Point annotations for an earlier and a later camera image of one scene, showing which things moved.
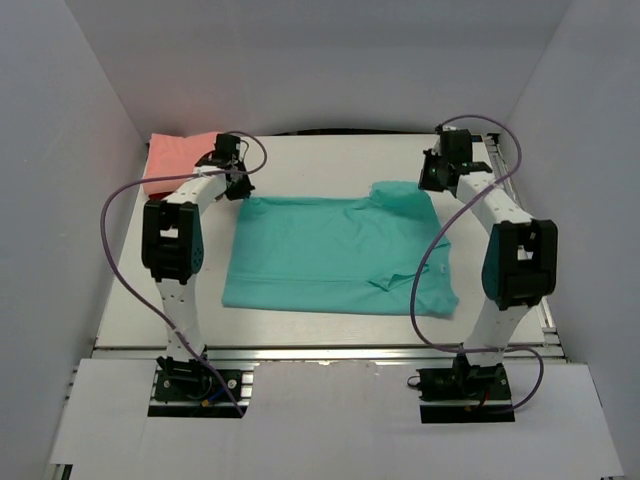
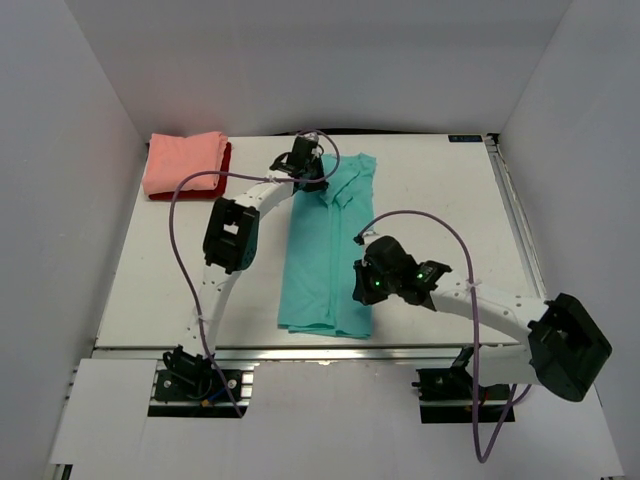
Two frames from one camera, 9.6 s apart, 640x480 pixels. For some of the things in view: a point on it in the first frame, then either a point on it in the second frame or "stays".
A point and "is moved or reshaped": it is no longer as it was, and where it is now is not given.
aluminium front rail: x=154 y=352 stays
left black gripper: x=240 y=186 → x=310 y=175
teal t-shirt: x=346 y=254 is moved or reshaped
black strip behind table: x=351 y=131 stays
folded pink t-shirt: x=171 y=156 stays
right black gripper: x=431 y=176 → x=361 y=288
